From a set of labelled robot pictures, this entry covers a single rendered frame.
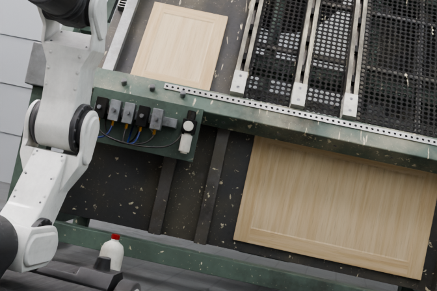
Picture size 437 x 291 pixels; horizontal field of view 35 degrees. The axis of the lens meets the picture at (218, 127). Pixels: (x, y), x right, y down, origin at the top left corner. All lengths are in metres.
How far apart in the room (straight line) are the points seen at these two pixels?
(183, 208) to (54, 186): 1.44
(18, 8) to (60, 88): 4.87
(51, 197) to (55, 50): 0.41
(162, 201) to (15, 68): 3.69
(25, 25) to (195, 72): 3.72
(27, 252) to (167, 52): 1.71
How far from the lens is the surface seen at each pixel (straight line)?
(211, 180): 3.23
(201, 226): 3.24
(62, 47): 1.96
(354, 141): 3.08
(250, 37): 3.34
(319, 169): 3.29
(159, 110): 2.95
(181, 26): 3.38
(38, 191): 1.93
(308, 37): 3.36
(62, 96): 1.96
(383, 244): 3.36
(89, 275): 2.06
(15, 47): 6.74
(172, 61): 3.24
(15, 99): 6.65
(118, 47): 3.26
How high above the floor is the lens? 0.60
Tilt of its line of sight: 3 degrees up
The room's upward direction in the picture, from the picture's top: 12 degrees clockwise
